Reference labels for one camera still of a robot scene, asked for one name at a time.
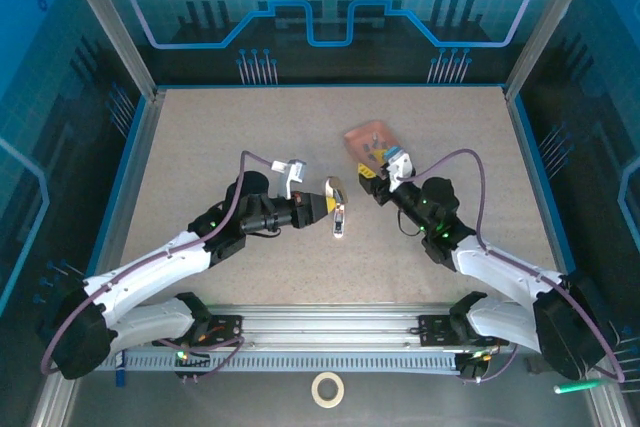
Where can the pink plastic tray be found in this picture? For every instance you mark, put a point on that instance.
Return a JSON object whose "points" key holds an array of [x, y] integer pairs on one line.
{"points": [[362, 134]]}

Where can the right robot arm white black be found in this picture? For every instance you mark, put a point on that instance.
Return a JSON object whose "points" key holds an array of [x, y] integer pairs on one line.
{"points": [[505, 267]]}

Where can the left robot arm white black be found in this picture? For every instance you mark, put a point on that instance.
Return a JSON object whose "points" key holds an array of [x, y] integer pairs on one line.
{"points": [[150, 267]]}

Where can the left black controller board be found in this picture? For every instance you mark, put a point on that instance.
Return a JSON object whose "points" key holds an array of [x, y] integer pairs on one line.
{"points": [[197, 361]]}

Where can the black controller board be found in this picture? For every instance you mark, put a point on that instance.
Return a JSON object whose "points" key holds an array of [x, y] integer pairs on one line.
{"points": [[472, 367], [197, 361]]}

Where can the right black controller board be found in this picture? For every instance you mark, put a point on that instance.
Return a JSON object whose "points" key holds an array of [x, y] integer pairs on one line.
{"points": [[472, 367]]}

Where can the masking tape roll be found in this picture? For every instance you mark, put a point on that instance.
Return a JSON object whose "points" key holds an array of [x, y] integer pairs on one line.
{"points": [[315, 389]]}

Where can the blue marker pen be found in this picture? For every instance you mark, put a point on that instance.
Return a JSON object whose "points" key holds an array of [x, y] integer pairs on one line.
{"points": [[120, 372]]}

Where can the green pen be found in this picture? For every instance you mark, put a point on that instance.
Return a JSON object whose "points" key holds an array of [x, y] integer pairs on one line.
{"points": [[575, 387]]}

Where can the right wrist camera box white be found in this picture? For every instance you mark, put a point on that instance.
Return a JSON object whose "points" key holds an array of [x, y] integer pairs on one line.
{"points": [[400, 167]]}

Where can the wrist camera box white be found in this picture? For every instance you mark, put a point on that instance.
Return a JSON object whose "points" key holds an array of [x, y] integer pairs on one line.
{"points": [[400, 167], [290, 174]]}

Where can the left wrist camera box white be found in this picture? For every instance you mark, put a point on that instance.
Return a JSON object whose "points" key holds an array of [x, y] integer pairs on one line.
{"points": [[290, 174]]}

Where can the aluminium mounting rail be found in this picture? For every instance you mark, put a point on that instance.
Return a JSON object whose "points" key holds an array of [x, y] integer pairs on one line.
{"points": [[325, 322]]}

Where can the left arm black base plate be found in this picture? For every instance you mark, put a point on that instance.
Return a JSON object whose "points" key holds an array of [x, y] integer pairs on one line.
{"points": [[227, 329]]}

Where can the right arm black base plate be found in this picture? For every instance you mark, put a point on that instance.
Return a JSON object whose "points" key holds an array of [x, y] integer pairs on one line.
{"points": [[432, 329]]}

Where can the aluminium frame post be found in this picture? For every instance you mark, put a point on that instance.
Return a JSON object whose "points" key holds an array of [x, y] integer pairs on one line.
{"points": [[550, 22], [112, 22]]}

